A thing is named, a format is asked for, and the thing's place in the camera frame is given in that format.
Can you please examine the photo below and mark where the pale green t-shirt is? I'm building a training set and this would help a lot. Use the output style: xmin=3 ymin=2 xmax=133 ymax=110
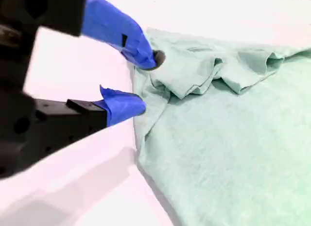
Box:
xmin=132 ymin=26 xmax=311 ymax=226

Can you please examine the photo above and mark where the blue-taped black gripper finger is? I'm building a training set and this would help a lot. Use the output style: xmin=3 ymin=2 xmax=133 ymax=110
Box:
xmin=14 ymin=0 xmax=167 ymax=71
xmin=34 ymin=85 xmax=147 ymax=163

